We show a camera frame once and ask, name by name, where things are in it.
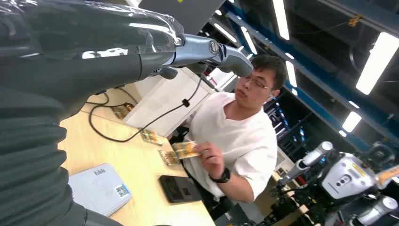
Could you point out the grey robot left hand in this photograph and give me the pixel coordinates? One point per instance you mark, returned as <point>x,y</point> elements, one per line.
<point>78,46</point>

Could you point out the person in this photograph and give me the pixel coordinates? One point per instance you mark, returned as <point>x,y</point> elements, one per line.
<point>237,134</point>

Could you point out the brown patterned card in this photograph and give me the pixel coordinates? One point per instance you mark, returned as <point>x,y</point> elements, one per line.
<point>123,110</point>

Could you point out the white card reader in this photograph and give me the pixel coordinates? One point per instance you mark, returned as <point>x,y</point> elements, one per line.
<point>99,188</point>

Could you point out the black wrist watch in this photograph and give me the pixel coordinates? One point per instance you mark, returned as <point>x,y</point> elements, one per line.
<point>222,177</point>

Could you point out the black smartphone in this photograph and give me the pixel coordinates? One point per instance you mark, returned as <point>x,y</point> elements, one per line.
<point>179,188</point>

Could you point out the white laptop stand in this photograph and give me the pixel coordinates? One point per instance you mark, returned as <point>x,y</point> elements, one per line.
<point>165,103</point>

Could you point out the ceiling light panel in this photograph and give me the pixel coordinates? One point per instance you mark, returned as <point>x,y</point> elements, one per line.
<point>377,62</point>
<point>281,18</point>
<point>351,121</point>
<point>291,74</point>

